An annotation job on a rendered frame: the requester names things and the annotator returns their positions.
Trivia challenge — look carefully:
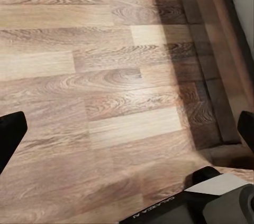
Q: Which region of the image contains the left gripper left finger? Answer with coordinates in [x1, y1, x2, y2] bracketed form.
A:
[0, 111, 28, 174]

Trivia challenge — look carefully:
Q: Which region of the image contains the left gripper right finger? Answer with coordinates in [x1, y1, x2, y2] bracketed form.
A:
[237, 111, 254, 153]

